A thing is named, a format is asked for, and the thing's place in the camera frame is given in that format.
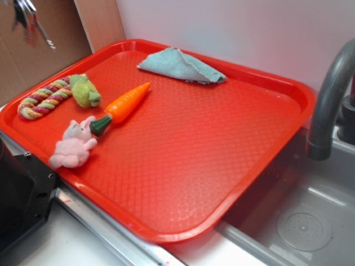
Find orange plastic toy carrot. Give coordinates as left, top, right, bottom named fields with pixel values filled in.
left=89, top=82, right=151, bottom=137

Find multicolour rope toy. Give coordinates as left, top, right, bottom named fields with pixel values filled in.
left=17, top=76, right=72, bottom=120

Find grey faucet spout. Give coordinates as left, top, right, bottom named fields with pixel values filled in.
left=306, top=39, right=354, bottom=161

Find green plush toy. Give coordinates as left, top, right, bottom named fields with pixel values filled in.
left=69, top=74, right=102, bottom=108

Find light blue cloth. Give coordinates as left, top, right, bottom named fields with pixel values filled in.
left=137, top=47, right=227, bottom=84

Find dark faucet handle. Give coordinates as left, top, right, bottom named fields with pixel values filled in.
left=337, top=79, right=354, bottom=145

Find red plastic tray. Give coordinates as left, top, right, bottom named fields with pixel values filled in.
left=1, top=40, right=315, bottom=243

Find silver keys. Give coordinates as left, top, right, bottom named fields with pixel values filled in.
left=12, top=1, right=56, bottom=50

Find brown cardboard panel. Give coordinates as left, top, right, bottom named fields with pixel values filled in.
left=1, top=1, right=125, bottom=105

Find pink plush bunny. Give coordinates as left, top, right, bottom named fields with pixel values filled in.
left=49, top=116, right=98, bottom=168

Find grey toy sink basin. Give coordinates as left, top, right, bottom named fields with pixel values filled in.
left=216, top=129, right=354, bottom=265

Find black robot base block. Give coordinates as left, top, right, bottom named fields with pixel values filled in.
left=1, top=141, right=59, bottom=254

